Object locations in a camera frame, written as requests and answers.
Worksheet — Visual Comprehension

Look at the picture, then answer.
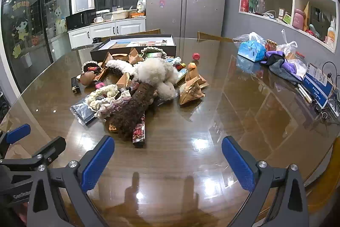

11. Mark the grey cloth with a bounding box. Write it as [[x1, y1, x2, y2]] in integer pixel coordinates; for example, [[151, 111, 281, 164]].
[[268, 60, 304, 84]]

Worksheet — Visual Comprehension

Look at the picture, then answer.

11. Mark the red patterned tube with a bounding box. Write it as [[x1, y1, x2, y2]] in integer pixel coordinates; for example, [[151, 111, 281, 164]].
[[132, 114, 147, 148]]

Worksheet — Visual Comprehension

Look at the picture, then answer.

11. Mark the clear plastic bag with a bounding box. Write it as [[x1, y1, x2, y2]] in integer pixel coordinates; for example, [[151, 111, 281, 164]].
[[232, 31, 266, 45]]

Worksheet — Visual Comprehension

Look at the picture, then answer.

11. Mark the black lace scrunchie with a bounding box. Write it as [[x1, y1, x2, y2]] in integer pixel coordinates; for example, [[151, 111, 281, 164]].
[[81, 60, 99, 75]]

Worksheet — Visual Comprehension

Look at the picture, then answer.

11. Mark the purple cloth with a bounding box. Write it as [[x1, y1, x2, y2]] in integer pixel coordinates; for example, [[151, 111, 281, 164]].
[[260, 50, 298, 74]]

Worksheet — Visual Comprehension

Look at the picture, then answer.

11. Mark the knotted bread bag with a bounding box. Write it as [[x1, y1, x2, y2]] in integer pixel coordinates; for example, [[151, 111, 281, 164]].
[[281, 29, 299, 60]]

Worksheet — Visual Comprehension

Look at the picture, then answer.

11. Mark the pink crochet scrunchie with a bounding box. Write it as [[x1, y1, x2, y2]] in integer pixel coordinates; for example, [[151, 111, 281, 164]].
[[94, 91, 132, 121]]

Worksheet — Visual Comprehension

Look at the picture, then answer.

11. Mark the white kitchen cabinet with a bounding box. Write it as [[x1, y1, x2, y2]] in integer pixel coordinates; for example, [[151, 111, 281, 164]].
[[68, 18, 147, 51]]

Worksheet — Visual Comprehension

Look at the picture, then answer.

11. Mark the white fluffy plush toy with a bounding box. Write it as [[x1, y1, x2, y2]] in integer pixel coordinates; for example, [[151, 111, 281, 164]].
[[133, 57, 179, 100]]

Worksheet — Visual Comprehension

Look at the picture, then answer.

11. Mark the jar with patterned lid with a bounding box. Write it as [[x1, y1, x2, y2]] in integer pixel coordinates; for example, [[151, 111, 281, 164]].
[[265, 39, 278, 52]]

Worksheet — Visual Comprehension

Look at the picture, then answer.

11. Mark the black cable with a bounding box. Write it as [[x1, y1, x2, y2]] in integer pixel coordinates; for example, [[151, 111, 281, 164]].
[[322, 61, 336, 81]]

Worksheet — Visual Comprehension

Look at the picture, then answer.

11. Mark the blue tissue pack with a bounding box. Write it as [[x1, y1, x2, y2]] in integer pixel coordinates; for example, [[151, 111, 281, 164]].
[[237, 40, 267, 62]]

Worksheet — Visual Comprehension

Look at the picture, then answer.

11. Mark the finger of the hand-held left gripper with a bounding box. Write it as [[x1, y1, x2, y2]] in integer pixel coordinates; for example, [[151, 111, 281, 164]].
[[0, 137, 66, 167], [0, 124, 31, 158]]

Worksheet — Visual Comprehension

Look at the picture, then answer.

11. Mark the white marker pen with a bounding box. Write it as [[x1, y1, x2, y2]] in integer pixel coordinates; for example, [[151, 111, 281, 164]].
[[297, 83, 313, 104]]

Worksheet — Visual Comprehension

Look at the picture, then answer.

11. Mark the glass sliding door with stickers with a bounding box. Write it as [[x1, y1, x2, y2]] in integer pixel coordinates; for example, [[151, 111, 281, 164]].
[[0, 0, 74, 92]]

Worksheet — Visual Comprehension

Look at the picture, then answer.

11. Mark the cream plastic basin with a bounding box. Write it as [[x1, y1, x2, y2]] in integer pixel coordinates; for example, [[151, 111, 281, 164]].
[[111, 10, 130, 20]]

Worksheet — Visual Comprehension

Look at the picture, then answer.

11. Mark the brown egg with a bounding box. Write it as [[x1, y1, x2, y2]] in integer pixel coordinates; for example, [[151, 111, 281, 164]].
[[80, 72, 96, 86]]

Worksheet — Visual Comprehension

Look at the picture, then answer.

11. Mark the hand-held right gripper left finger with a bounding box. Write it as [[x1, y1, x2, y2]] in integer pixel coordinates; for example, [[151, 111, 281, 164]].
[[28, 135, 115, 227]]

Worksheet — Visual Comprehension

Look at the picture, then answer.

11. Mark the black microwave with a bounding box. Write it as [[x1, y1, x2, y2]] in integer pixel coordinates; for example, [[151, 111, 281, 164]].
[[65, 10, 97, 31]]

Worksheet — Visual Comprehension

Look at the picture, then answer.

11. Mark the black shallow box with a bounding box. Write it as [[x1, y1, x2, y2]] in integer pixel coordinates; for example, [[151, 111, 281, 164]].
[[90, 35, 177, 63]]

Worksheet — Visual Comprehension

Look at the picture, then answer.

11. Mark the white pump bottle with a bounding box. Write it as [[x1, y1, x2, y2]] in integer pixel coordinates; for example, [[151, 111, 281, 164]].
[[326, 18, 337, 43]]

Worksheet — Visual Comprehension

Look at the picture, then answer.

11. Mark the blue white carton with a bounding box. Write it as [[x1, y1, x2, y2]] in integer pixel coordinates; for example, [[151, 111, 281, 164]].
[[302, 62, 334, 109]]

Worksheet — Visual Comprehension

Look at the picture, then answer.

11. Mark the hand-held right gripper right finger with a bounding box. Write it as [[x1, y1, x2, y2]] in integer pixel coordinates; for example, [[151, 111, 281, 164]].
[[222, 136, 310, 227]]

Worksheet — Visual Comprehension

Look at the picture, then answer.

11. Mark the silver foil bag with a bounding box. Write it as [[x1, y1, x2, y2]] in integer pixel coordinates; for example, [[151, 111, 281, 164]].
[[70, 95, 100, 127]]

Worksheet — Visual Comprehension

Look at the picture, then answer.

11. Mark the pink canister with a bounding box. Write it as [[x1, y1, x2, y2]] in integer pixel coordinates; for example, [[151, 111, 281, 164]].
[[292, 9, 306, 29]]

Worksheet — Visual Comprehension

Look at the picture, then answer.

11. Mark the white chunky scrunchie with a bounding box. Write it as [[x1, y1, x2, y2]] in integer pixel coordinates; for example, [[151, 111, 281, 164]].
[[106, 59, 136, 76]]

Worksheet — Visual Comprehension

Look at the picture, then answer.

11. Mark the cream crochet scrunchie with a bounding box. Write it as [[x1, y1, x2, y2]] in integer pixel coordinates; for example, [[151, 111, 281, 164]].
[[86, 84, 120, 111]]

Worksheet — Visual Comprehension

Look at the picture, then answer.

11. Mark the wooden chair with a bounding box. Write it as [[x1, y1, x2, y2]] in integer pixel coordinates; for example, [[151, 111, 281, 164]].
[[197, 31, 234, 43], [93, 28, 161, 44]]

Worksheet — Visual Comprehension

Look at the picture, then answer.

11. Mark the brown fuzzy plush toy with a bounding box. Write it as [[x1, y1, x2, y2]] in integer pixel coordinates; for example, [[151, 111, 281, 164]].
[[106, 82, 158, 141]]

